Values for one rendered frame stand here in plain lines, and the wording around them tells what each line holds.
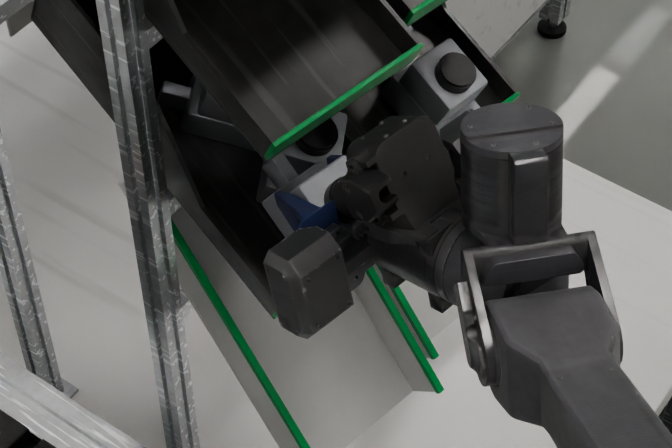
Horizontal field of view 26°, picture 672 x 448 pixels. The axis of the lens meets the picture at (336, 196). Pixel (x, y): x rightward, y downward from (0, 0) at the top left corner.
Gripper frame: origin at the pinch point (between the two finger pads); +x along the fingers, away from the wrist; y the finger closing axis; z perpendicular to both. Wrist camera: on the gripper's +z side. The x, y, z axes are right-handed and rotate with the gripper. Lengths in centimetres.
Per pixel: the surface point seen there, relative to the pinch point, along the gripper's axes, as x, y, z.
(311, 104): 0.8, -0.1, 6.9
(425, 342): 7.3, -10.9, -24.8
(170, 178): 12.5, 4.7, -0.6
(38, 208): 58, -5, -28
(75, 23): 18.8, 4.9, 10.2
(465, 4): 97, -106, -65
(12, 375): 34.2, 13.1, -25.0
